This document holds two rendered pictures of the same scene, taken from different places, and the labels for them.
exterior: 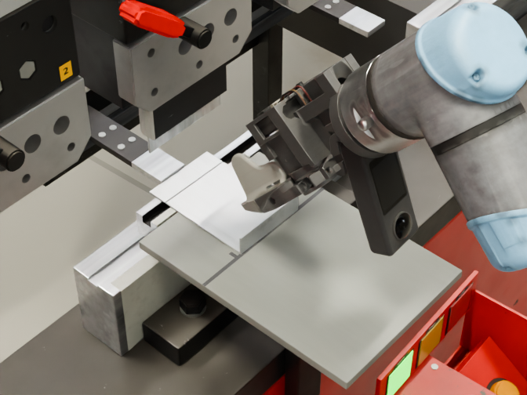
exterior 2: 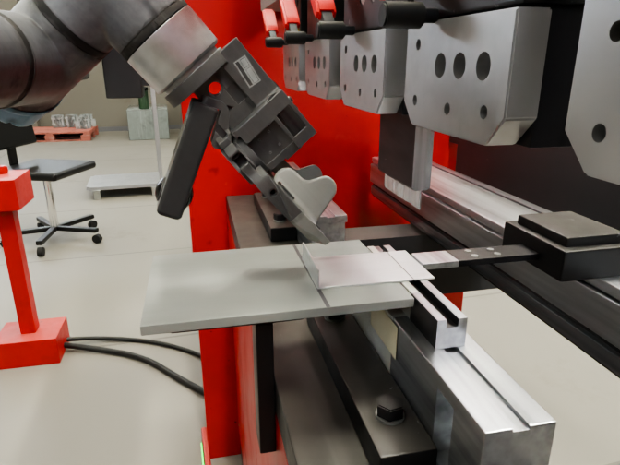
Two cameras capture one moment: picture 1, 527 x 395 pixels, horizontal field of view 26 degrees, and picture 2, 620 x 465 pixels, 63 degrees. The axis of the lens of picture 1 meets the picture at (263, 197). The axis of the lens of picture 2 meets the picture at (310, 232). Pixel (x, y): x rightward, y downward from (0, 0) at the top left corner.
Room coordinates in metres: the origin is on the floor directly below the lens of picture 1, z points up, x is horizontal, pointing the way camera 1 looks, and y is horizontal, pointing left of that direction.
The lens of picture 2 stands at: (1.11, -0.43, 1.23)
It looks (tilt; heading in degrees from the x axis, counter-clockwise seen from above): 19 degrees down; 126
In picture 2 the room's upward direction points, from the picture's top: straight up
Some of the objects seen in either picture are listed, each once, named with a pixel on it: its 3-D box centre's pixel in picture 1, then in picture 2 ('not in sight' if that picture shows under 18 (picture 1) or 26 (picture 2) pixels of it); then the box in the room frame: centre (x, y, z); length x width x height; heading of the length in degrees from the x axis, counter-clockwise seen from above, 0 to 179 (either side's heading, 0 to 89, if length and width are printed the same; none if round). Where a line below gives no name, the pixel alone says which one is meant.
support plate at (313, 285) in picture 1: (298, 259); (270, 279); (0.77, -0.03, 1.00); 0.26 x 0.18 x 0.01; 49
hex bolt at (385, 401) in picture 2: not in sight; (389, 408); (0.93, -0.06, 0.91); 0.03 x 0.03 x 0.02
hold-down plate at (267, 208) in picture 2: not in sight; (272, 213); (0.38, 0.43, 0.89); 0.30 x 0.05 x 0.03; 139
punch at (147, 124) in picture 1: (183, 90); (403, 155); (0.86, 0.08, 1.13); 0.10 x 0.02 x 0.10; 139
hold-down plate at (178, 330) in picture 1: (256, 265); (356, 370); (0.86, 0.01, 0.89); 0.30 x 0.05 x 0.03; 139
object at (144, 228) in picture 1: (214, 179); (409, 289); (0.89, 0.05, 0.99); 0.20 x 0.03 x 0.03; 139
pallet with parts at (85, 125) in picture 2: not in sight; (54, 127); (-7.26, 3.95, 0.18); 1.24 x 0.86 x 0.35; 52
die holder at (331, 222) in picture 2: not in sight; (302, 204); (0.45, 0.44, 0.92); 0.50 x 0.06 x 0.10; 139
